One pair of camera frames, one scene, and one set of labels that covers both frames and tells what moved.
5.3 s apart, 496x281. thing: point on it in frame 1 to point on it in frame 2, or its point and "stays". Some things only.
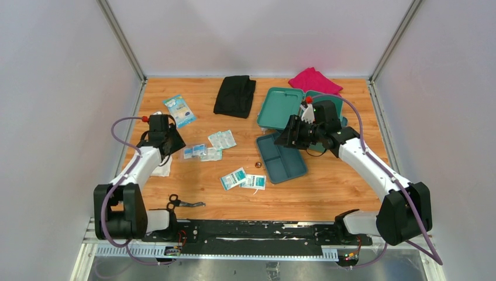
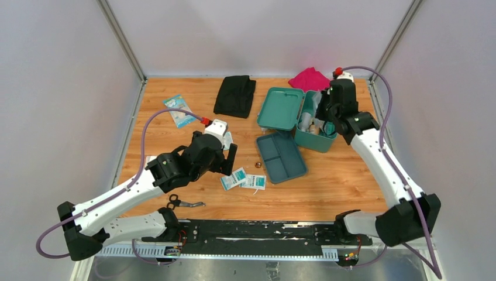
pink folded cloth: x=312 y=80 stays
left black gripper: x=178 y=143 to x=228 y=163
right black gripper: x=286 y=138 to x=320 y=114
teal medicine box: x=275 y=106 stays
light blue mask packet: x=178 y=108 stays
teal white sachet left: x=234 y=178 stays
